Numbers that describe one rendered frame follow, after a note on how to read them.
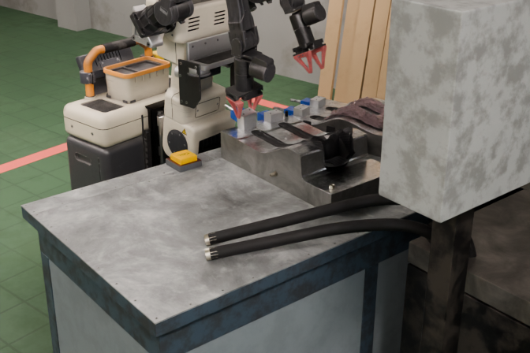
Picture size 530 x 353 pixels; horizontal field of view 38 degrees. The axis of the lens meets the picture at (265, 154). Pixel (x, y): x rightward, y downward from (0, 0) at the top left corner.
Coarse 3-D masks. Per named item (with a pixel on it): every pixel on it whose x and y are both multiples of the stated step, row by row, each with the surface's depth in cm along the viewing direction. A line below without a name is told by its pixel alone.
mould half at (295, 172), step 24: (288, 120) 246; (240, 144) 231; (264, 144) 229; (360, 144) 223; (264, 168) 224; (288, 168) 215; (312, 168) 213; (336, 168) 219; (360, 168) 219; (312, 192) 209; (336, 192) 204; (360, 192) 210
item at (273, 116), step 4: (256, 112) 252; (260, 112) 249; (264, 112) 245; (268, 112) 245; (272, 112) 245; (276, 112) 245; (280, 112) 245; (260, 116) 248; (264, 116) 246; (268, 116) 244; (272, 116) 243; (276, 116) 244; (280, 116) 245; (264, 120) 246; (268, 120) 244; (272, 120) 244; (276, 120) 245; (280, 120) 246
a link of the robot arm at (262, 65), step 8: (232, 40) 222; (240, 40) 221; (232, 48) 223; (240, 48) 222; (256, 48) 228; (240, 56) 223; (248, 56) 223; (256, 56) 223; (264, 56) 224; (256, 64) 223; (264, 64) 221; (272, 64) 223; (248, 72) 225; (256, 72) 223; (264, 72) 221; (272, 72) 225; (264, 80) 223
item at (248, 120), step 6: (228, 108) 244; (234, 114) 239; (246, 114) 236; (252, 114) 237; (234, 120) 241; (240, 120) 237; (246, 120) 236; (252, 120) 238; (240, 126) 239; (246, 126) 237; (252, 126) 239
